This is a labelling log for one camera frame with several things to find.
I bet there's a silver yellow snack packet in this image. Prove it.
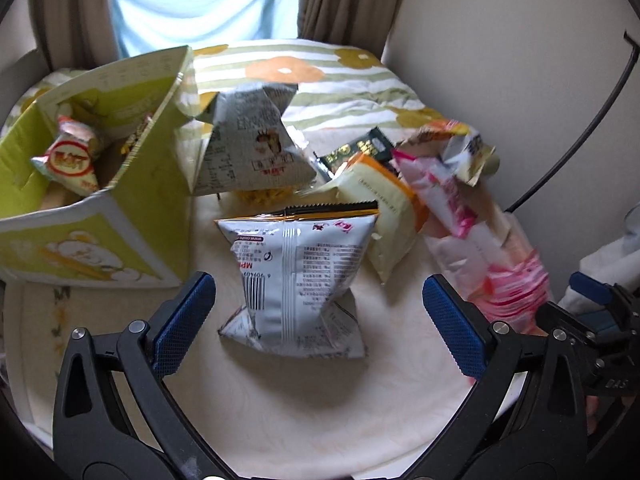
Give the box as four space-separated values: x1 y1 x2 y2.
407 120 501 188

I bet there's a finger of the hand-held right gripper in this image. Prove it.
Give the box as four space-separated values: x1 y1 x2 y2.
537 301 603 348
569 271 640 333

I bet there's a pink white snack packet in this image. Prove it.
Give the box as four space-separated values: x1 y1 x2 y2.
392 137 551 336

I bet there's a person's right hand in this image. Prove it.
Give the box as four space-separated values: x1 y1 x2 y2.
586 394 603 435

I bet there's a grey printed snack packet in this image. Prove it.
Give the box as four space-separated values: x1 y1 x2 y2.
192 82 318 198

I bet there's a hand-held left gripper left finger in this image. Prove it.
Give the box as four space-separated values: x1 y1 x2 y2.
52 271 236 480

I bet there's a green cardboard box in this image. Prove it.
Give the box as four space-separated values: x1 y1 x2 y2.
0 45 203 291

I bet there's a clear bag of yellow twists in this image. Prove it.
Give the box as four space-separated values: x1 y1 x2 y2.
235 185 307 209

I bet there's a white cloth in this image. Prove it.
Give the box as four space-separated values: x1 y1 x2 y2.
557 205 640 311

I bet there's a cream leaf print mattress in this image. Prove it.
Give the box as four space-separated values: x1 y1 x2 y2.
0 125 551 480

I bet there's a brown curtain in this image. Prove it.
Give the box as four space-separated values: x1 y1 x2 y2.
27 0 122 70
297 0 406 66

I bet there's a silver chip bag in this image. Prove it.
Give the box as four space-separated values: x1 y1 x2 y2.
215 201 381 361

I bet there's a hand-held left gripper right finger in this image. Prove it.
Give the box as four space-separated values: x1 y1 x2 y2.
422 274 588 480

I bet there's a red yellow label snack packet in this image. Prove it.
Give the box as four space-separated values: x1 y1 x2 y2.
30 116 113 196

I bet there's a light blue window cloth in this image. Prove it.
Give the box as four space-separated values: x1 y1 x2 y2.
107 0 306 58

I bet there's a white orange snack packet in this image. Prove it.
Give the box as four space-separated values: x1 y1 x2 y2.
305 154 430 286

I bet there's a black cable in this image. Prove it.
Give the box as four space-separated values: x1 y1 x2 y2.
505 30 640 213

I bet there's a dark green cracker packet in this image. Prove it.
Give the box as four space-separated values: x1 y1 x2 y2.
315 127 396 181

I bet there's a floral striped blanket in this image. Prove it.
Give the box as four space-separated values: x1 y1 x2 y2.
10 40 441 136

